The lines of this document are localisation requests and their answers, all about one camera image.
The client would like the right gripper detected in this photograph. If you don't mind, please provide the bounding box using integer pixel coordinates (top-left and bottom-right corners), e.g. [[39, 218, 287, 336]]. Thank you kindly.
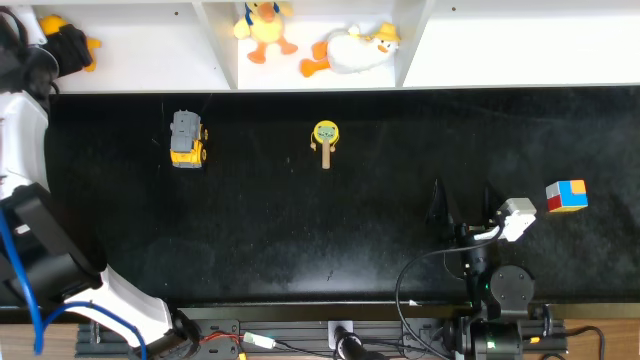
[[426, 177, 504, 247]]

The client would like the many-coloured puzzle cube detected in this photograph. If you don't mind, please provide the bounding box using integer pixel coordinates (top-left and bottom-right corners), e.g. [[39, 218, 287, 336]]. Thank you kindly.
[[544, 179, 590, 214]]

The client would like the yellow rattle drum toy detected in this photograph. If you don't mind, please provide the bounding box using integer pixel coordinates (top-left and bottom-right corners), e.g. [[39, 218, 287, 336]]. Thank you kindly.
[[309, 119, 341, 171]]

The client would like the grey and yellow toy truck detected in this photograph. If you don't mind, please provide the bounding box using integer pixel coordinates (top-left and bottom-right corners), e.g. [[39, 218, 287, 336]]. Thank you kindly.
[[169, 109, 210, 170]]

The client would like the yellow rubber duck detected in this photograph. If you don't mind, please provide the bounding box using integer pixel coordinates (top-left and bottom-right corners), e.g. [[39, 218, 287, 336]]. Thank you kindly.
[[38, 14, 103, 73]]

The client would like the white plush duck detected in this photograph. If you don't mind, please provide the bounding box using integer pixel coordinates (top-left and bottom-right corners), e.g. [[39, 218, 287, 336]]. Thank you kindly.
[[299, 21, 402, 79]]

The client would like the yellow plush duck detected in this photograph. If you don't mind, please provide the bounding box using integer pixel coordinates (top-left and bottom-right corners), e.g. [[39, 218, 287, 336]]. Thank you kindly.
[[233, 1, 300, 65]]

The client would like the white shelf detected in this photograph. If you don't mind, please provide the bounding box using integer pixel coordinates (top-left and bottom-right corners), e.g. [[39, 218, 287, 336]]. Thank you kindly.
[[0, 0, 640, 95]]

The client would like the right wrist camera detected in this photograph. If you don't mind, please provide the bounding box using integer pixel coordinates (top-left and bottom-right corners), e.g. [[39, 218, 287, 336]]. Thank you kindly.
[[494, 197, 538, 243]]

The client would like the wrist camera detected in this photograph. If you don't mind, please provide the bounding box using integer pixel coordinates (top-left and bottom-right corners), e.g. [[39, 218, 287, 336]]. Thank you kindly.
[[494, 197, 538, 243], [9, 4, 49, 49]]

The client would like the black cable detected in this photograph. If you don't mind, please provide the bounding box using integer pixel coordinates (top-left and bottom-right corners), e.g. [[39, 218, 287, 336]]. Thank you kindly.
[[394, 227, 504, 360]]

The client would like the mounting rail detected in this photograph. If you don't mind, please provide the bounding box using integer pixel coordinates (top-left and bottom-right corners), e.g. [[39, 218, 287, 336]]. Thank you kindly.
[[74, 304, 606, 360]]

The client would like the blue cable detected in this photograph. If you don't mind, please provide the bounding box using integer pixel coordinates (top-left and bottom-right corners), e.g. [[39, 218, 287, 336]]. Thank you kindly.
[[0, 207, 149, 360]]

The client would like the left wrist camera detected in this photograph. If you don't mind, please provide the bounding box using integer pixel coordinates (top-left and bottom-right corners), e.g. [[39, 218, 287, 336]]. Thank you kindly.
[[9, 4, 49, 49]]

